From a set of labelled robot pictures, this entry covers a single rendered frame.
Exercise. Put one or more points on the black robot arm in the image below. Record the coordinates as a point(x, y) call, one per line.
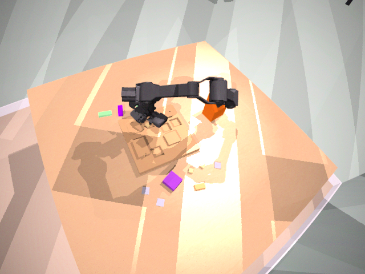
point(146, 93)

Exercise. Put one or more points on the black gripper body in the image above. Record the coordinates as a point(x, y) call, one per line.
point(158, 119)

